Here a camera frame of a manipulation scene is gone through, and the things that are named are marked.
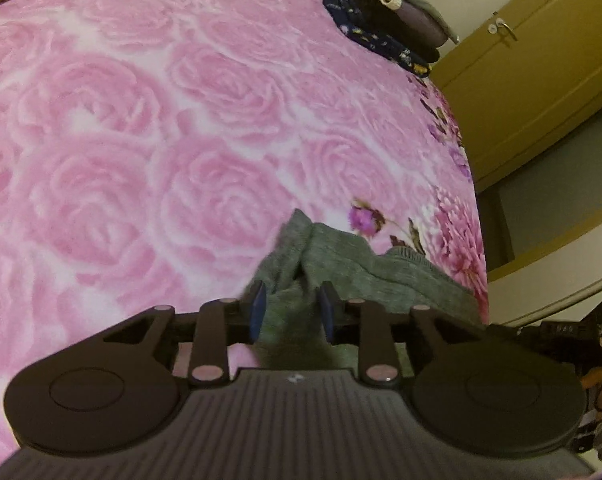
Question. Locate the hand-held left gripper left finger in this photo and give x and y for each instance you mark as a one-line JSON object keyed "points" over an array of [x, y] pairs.
{"points": [[257, 310]]}

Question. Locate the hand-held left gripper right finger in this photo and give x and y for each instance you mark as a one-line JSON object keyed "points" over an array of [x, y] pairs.
{"points": [[326, 312]]}

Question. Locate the green knit garment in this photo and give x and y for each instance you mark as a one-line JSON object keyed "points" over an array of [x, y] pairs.
{"points": [[341, 265]]}

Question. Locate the stack of folded clothes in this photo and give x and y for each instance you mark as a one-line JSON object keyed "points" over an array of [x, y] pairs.
{"points": [[361, 25]]}

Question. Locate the purple floral bed sheet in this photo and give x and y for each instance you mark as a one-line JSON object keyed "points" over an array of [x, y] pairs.
{"points": [[461, 230]]}

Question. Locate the pink rose blanket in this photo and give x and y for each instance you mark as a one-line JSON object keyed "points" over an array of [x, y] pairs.
{"points": [[181, 135]]}

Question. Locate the yellow wooden cabinet door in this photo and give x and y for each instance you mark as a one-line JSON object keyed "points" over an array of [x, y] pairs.
{"points": [[531, 70]]}

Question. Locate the mauve folded garment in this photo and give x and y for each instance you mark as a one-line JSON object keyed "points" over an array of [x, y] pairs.
{"points": [[421, 22]]}

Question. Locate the black folded garment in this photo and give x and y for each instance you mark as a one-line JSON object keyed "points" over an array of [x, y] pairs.
{"points": [[386, 12]]}

